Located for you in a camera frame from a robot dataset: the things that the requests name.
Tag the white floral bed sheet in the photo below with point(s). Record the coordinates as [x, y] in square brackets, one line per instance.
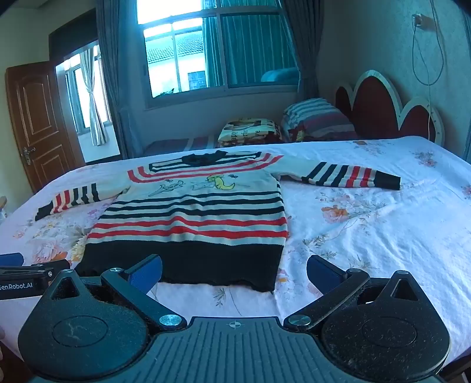
[368, 228]

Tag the white sheer curtain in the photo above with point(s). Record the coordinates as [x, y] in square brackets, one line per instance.
[94, 99]

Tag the teal window curtain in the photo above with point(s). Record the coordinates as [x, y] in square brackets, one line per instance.
[254, 40]

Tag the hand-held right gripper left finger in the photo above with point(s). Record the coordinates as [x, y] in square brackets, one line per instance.
[148, 275]

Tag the colourful printed cloth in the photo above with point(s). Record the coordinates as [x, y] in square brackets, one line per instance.
[297, 133]

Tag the folded printed blanket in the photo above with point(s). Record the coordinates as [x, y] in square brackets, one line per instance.
[248, 130]

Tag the red scalloped headboard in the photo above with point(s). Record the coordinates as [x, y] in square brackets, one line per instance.
[375, 106]

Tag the grey-blue curtain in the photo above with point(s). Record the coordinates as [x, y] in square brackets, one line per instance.
[117, 73]
[303, 48]

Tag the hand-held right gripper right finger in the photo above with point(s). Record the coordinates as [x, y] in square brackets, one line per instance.
[321, 273]

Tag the striped knit sweater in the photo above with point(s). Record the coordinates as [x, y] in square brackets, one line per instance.
[191, 217]

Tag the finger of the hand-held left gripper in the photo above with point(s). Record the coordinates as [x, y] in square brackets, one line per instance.
[36, 271]
[11, 259]

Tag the striped folded quilt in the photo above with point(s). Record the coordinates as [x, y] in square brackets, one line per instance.
[316, 118]

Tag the brown wooden door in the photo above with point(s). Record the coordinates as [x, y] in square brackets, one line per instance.
[40, 121]

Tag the wall plug charger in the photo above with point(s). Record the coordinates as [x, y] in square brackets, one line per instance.
[417, 20]

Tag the sliding glass window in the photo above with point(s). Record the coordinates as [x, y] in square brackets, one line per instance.
[184, 55]

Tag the striped mattress sheet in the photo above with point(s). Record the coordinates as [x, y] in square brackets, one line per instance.
[173, 145]

